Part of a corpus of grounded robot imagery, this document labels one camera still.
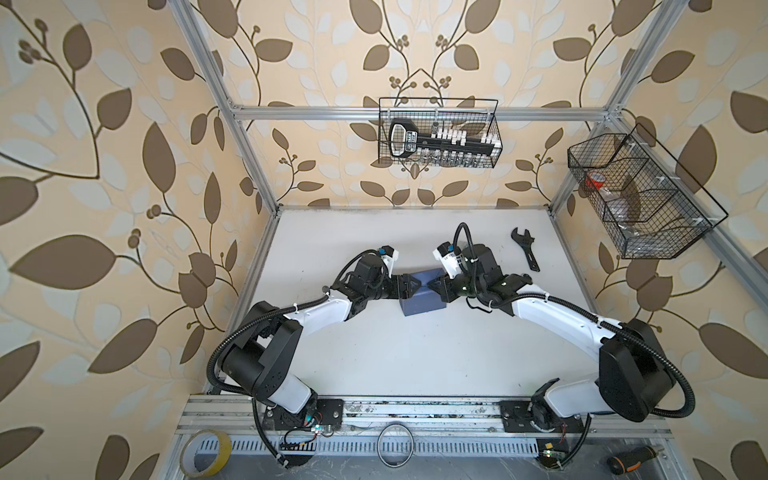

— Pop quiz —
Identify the red capped plastic item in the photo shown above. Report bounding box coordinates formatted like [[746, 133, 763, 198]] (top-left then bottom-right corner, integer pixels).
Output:
[[584, 171, 606, 191]]

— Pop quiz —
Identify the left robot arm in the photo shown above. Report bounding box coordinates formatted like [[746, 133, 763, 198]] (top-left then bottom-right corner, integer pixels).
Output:
[[206, 246, 422, 415]]

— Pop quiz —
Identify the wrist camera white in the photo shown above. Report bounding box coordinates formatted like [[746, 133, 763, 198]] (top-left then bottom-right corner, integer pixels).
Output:
[[379, 245, 399, 278], [433, 242, 462, 279]]

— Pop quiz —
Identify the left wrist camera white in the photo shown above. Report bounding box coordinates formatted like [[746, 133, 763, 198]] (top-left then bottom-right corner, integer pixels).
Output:
[[379, 245, 399, 278]]

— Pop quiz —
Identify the black adjustable wrench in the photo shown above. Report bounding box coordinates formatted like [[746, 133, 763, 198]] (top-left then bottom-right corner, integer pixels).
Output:
[[511, 227, 540, 272]]

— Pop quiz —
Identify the back wire basket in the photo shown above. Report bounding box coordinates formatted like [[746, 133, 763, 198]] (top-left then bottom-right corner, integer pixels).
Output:
[[377, 96, 503, 169]]

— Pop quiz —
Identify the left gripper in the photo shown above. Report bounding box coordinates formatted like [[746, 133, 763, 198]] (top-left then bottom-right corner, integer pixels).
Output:
[[365, 273, 423, 302]]

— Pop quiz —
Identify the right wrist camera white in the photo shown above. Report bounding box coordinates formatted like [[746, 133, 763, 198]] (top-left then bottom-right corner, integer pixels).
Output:
[[433, 242, 462, 279]]

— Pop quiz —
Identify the wire basket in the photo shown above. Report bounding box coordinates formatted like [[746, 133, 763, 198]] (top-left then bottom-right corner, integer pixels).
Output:
[[377, 96, 503, 169], [567, 124, 728, 260]]

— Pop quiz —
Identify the right wire basket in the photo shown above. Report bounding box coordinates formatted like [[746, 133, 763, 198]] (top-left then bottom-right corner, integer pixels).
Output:
[[567, 124, 728, 260]]

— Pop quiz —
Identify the black socket set rail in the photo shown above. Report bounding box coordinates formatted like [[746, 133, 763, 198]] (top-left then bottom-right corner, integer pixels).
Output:
[[384, 118, 503, 159]]

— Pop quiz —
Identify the yellow tape roll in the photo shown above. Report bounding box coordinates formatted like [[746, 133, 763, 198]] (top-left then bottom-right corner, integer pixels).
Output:
[[179, 429, 233, 479]]

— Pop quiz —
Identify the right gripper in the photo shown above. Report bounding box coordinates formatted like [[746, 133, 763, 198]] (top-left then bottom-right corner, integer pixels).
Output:
[[426, 268, 484, 303]]

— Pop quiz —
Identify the orange black screwdriver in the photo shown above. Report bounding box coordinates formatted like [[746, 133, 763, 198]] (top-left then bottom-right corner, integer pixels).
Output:
[[606, 445, 664, 475]]

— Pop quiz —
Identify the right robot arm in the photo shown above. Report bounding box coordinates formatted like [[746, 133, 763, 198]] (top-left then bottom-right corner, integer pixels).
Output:
[[429, 242, 696, 432]]

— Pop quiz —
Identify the grey ring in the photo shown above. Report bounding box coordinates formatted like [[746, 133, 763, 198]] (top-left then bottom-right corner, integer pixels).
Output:
[[376, 422, 416, 469]]

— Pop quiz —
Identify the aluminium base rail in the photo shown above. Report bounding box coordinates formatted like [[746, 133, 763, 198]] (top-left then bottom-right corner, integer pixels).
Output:
[[169, 395, 676, 461]]

